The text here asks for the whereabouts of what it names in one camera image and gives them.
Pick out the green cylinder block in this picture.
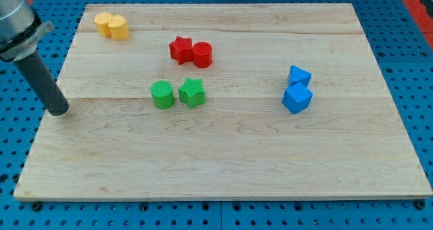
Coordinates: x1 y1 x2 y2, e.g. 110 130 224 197
150 80 175 110

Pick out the blue triangle block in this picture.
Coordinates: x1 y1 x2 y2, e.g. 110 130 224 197
287 65 312 87

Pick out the yellow heart block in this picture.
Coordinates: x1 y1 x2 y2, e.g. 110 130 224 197
108 14 130 41

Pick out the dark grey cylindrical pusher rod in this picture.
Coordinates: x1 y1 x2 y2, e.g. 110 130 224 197
14 51 70 116

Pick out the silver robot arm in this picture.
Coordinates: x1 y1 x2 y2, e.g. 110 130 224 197
1 0 54 62

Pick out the light wooden board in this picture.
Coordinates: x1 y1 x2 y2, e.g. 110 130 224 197
14 3 432 202

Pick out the red cylinder block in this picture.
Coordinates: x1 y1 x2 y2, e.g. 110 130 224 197
192 42 212 68

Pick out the green star block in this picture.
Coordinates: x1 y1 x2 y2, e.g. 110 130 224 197
179 77 206 109

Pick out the yellow hexagon block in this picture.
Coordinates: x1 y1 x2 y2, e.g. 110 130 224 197
93 12 113 37

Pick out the blue cube block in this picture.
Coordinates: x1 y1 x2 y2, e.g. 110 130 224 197
282 83 313 114

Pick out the red star block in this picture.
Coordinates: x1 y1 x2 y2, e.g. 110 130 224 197
169 36 194 65

